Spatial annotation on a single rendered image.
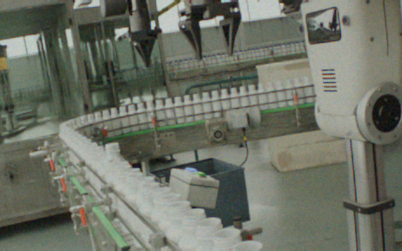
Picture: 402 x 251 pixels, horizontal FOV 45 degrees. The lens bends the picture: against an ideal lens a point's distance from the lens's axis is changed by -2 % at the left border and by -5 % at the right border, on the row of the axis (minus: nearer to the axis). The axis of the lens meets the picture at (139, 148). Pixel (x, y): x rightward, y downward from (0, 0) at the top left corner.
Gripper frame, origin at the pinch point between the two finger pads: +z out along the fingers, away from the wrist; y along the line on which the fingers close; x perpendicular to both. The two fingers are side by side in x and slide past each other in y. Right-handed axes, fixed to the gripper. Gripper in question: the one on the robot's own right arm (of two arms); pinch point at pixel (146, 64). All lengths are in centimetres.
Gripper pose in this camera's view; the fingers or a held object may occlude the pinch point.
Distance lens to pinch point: 138.6
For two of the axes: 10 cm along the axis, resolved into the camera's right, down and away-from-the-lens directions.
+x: 2.7, 1.2, -9.6
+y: -9.5, 1.9, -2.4
